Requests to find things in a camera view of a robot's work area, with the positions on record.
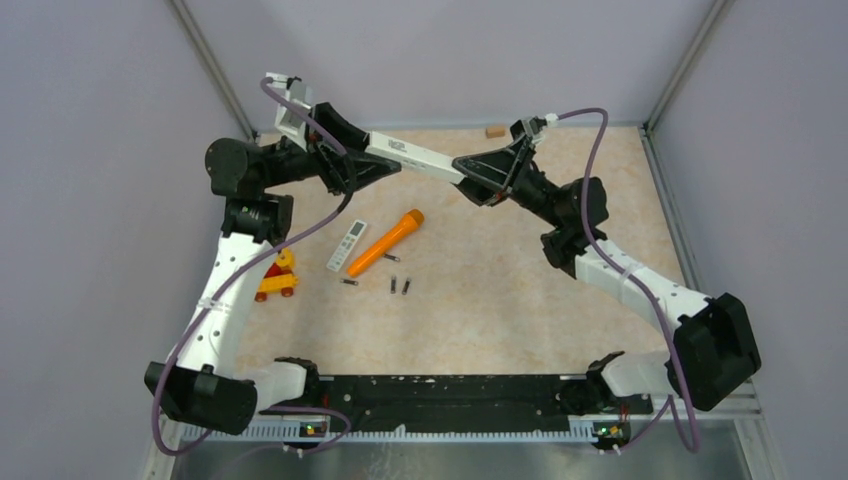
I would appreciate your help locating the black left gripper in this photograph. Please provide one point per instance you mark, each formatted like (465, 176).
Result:
(366, 166)

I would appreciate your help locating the yellow red toy truck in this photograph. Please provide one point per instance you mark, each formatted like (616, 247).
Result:
(279, 278)

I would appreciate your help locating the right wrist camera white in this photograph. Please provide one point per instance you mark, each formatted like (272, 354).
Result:
(533, 128)

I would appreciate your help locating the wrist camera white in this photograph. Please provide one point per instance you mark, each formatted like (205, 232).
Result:
(294, 99)
(533, 128)

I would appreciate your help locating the small brown wooden block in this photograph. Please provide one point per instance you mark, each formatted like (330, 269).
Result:
(495, 131)

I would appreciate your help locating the white slotted cable duct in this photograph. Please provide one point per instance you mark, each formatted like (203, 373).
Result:
(283, 430)

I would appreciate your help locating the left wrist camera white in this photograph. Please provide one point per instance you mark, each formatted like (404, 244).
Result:
(294, 99)

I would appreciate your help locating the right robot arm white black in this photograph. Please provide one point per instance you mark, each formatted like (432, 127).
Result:
(712, 348)

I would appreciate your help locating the small white remote control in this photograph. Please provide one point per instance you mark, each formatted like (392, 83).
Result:
(346, 245)

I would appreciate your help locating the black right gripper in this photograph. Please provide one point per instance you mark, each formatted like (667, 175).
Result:
(492, 177)

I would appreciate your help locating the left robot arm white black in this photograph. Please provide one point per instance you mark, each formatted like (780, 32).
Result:
(196, 384)

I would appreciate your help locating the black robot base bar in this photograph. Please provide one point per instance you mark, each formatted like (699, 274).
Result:
(466, 403)

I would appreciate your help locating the long white remote control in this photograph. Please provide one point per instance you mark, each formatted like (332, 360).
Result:
(413, 157)

